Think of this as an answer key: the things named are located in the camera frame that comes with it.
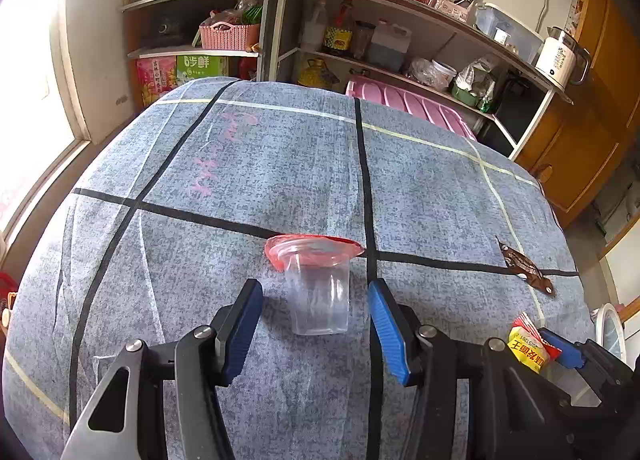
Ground clear cup with red lid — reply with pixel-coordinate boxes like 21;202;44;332
264;234;366;337

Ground white electric kettle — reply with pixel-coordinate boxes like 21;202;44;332
535;26;592;91

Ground white window frame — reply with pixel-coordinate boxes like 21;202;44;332
0;0;101;261

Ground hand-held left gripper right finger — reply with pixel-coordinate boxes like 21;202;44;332
366;278;573;460

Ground yellow red snack packet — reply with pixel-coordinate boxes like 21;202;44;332
507;312;563;375

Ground dark glass jar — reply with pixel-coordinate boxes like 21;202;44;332
352;21;376;60

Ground green printed carton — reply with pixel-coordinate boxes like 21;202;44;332
176;54;228;86

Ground wall calendar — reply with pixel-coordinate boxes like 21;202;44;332
567;0;588;41

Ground translucent jerry can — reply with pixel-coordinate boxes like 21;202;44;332
369;20;413;72

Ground wooden door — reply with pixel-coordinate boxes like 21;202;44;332
510;0;640;228

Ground white plastic tub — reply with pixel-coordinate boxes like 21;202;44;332
431;59;458;91

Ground white bag of groceries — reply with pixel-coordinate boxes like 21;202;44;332
455;57;498;101

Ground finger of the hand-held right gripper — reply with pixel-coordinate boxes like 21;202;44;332
540;329;637;407

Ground blue-grey patterned tablecloth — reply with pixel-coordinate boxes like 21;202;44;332
2;77;596;460

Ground brown snack wrapper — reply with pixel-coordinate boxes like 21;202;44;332
495;236;557;298

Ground pink woven plastic basket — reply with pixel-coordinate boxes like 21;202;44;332
199;20;262;52

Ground black small appliance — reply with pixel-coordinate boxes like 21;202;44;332
145;15;196;48

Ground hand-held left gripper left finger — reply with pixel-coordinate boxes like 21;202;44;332
60;278;264;460

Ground clear plastic bottle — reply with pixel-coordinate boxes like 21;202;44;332
302;0;328;52

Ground white round trash bin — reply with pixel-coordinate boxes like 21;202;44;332
595;302;628;366

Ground pink printed carton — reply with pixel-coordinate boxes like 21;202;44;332
136;57;178;108

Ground pink utensil rack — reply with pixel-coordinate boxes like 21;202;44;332
425;0;476;23

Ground clear plastic storage box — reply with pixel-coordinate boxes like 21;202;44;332
475;2;545;63

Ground oil bottle with yellow label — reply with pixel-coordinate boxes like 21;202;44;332
322;0;356;57

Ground crumpled clear plastic bag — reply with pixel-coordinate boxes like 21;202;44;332
402;57;441;88

